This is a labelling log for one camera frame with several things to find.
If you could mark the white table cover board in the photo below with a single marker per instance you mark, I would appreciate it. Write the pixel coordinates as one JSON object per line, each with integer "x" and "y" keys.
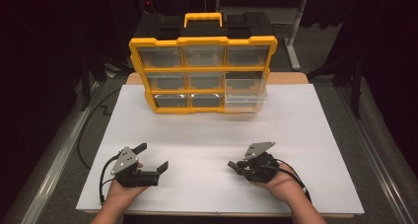
{"x": 203, "y": 135}

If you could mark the aluminium floor rail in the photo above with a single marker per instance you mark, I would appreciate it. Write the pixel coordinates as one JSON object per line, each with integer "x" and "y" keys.
{"x": 378, "y": 171}
{"x": 55, "y": 164}

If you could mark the grey metal stand leg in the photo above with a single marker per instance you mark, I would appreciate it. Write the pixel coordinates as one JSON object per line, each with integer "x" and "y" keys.
{"x": 294, "y": 36}

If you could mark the grid of clear drawers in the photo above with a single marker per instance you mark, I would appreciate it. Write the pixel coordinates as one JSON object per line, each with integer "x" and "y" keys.
{"x": 160, "y": 57}

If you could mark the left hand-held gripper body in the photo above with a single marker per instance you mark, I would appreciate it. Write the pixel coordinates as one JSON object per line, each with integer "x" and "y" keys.
{"x": 126, "y": 161}

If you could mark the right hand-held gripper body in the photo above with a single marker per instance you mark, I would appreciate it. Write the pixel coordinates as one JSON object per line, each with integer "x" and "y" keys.
{"x": 259, "y": 168}

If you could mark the clear plastic organizer drawer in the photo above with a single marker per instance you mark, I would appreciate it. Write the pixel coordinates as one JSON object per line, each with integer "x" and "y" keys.
{"x": 244, "y": 99}

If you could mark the person's right hand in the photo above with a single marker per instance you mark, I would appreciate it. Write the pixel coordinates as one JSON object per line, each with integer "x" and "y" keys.
{"x": 286, "y": 187}

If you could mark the black metal stand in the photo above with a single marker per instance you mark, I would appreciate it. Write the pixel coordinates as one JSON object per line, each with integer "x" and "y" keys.
{"x": 86, "y": 86}
{"x": 355, "y": 92}

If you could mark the person's left hand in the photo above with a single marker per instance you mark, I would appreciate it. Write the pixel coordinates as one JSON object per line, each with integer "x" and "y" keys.
{"x": 120, "y": 194}

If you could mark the yellow and black organizer cabinet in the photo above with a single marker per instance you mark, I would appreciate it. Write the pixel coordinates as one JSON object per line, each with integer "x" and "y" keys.
{"x": 202, "y": 40}

